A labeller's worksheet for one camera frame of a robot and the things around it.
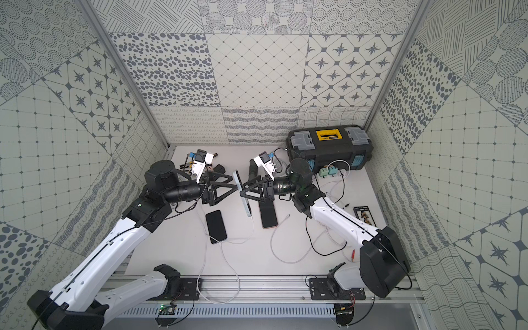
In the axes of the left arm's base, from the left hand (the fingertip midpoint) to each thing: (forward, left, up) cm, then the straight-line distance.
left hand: (230, 175), depth 62 cm
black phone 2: (-5, -4, 0) cm, 6 cm away
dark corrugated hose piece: (+29, -2, -33) cm, 44 cm away
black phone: (-1, +13, -37) cm, 39 cm away
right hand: (-3, -4, -5) cm, 7 cm away
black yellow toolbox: (+34, -47, -20) cm, 61 cm away
